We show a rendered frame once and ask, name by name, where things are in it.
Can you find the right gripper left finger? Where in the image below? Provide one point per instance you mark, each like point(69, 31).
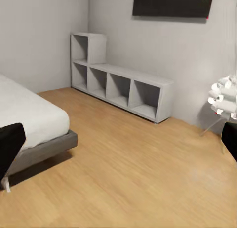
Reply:
point(12, 138)

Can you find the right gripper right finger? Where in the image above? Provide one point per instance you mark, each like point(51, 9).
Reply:
point(229, 138)

